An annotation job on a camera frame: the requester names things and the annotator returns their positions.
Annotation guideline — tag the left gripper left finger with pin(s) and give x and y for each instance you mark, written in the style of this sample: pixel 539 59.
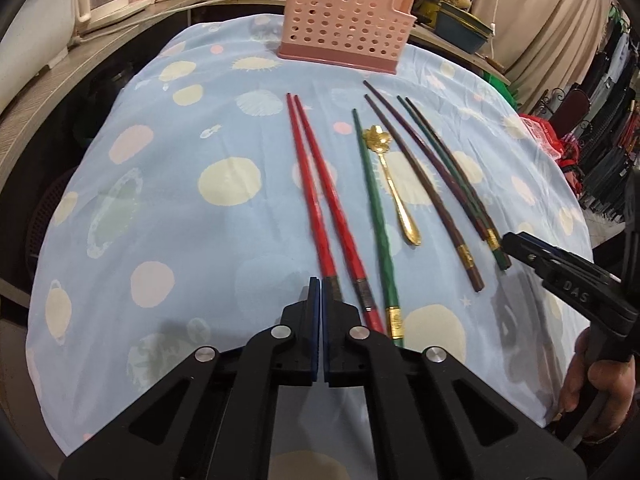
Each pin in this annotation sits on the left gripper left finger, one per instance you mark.
pixel 312 329

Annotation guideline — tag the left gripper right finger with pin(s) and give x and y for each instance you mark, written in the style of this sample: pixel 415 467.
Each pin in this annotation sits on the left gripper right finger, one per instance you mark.
pixel 332 334

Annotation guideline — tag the green chopstick gold band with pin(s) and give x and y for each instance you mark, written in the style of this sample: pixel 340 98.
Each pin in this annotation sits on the green chopstick gold band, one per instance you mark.
pixel 385 261

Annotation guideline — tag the dark green chopstick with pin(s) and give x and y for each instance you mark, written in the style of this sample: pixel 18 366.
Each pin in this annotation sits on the dark green chopstick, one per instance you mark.
pixel 492 236

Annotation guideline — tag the brown chopstick gold band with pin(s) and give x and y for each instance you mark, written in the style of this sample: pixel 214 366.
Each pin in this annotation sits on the brown chopstick gold band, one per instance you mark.
pixel 445 217

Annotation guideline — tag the maroon chopstick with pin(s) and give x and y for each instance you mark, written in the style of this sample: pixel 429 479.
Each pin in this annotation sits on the maroon chopstick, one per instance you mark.
pixel 448 178

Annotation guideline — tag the gold flower spoon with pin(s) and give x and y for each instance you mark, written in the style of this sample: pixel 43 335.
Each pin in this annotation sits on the gold flower spoon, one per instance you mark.
pixel 378 141

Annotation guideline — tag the right hand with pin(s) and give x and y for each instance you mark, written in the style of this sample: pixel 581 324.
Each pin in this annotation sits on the right hand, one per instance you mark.
pixel 616 379

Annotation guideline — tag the red plastic bag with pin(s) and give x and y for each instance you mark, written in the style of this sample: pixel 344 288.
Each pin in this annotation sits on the red plastic bag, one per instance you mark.
pixel 564 153

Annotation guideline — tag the blue patterned tablecloth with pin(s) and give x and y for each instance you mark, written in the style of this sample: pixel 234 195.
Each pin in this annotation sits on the blue patterned tablecloth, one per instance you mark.
pixel 185 223

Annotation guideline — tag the beige curtain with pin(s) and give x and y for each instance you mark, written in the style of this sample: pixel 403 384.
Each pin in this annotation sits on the beige curtain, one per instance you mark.
pixel 542 44

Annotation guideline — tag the pink perforated utensil holder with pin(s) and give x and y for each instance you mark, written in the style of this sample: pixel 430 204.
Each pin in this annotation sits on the pink perforated utensil holder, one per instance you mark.
pixel 360 34

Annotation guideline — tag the blue yellow stacked bowls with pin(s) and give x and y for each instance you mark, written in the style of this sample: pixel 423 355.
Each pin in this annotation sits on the blue yellow stacked bowls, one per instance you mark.
pixel 462 29

